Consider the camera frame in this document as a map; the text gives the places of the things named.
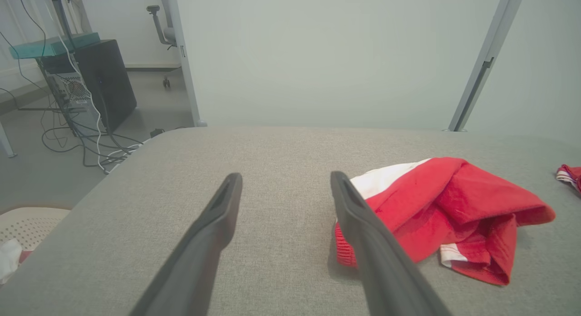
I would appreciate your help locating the red shorts with white trim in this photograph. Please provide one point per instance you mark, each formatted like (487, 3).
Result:
(454, 202)

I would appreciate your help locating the teal flat box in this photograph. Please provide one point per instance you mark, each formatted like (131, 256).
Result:
(50, 47)

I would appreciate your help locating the cream perforated laundry basket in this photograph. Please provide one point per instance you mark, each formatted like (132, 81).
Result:
(36, 225)

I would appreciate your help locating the white cloth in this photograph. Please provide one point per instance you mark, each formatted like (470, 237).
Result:
(9, 261)

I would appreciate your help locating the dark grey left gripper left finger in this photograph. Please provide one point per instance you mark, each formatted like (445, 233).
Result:
(199, 261)

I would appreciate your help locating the wide white partition panel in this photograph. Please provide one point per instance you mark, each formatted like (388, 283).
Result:
(317, 57)

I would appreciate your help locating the red shirt with white trim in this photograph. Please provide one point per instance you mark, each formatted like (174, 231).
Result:
(571, 175)

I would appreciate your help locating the black plug adapter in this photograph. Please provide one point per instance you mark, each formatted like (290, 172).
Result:
(156, 132)

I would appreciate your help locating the grey partition post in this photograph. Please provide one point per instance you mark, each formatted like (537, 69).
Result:
(185, 57)
(497, 34)

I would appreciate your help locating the narrow white partition panel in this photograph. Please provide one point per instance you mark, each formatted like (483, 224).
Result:
(553, 57)

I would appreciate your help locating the black computer tower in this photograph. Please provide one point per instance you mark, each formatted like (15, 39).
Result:
(104, 80)

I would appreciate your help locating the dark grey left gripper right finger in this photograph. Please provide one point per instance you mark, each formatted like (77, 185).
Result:
(381, 261)

